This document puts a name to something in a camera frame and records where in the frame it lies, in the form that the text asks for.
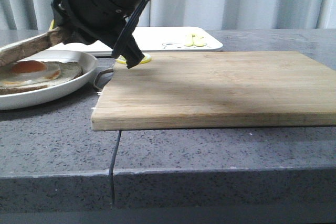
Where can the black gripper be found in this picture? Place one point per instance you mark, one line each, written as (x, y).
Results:
(101, 20)

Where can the bread slice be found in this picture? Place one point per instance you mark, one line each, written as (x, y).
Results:
(25, 48)
(69, 71)

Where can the fried egg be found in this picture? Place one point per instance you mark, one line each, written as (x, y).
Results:
(28, 72)

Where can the white round plate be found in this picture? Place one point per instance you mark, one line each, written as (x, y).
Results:
(22, 100)

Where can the white rectangular tray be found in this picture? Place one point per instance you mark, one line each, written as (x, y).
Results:
(152, 39)

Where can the yellow lemon slice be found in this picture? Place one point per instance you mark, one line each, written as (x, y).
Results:
(147, 58)

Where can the left yellow pasta piece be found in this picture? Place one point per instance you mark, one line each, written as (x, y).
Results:
(189, 40)

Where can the yellow pasta piece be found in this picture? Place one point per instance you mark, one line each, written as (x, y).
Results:
(198, 40)
(189, 40)

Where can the right yellow pasta piece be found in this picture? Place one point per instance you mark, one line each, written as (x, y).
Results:
(198, 40)

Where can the wooden cutting board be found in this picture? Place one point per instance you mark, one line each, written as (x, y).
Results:
(179, 90)

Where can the grey curtain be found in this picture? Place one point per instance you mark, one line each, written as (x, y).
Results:
(206, 14)

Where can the metal cutting board handle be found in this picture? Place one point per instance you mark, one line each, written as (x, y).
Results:
(102, 78)

